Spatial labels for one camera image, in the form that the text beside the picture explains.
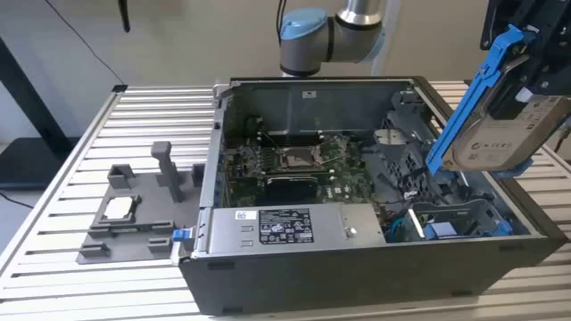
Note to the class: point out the blue plastic latch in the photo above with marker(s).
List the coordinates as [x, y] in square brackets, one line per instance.
[179, 235]

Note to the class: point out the grey parts rack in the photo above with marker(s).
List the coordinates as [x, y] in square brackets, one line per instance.
[147, 197]

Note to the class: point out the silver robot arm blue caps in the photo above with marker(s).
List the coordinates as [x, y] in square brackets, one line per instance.
[308, 50]

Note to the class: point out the black table corner clamp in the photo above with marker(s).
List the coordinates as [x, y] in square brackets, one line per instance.
[119, 88]

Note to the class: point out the black monitor stand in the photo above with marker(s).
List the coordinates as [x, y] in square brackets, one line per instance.
[27, 157]

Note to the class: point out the black graphics card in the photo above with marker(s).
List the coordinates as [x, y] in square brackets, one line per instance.
[293, 190]

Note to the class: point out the silver CPU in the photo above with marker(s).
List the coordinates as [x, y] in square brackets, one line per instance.
[119, 207]

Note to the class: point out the CPU socket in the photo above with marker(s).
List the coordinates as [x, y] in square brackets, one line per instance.
[298, 158]

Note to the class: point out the green motherboard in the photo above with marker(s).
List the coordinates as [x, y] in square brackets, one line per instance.
[349, 177]

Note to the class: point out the black antenna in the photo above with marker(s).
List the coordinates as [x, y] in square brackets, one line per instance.
[125, 16]

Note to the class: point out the green RAM stick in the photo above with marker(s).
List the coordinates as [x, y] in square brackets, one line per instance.
[134, 229]

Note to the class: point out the hard disk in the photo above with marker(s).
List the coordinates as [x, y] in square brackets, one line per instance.
[440, 231]
[500, 147]

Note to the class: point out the silver power supply unit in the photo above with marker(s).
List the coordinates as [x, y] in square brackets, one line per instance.
[321, 230]

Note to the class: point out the black RAM slots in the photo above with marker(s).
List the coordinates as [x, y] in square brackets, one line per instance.
[290, 137]

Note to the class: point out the grey drive cage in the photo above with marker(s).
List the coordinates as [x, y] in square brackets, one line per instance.
[402, 160]

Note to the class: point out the black open PC case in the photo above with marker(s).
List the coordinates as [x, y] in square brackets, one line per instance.
[313, 284]

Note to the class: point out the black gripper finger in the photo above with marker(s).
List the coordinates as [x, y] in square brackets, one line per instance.
[552, 67]
[493, 23]

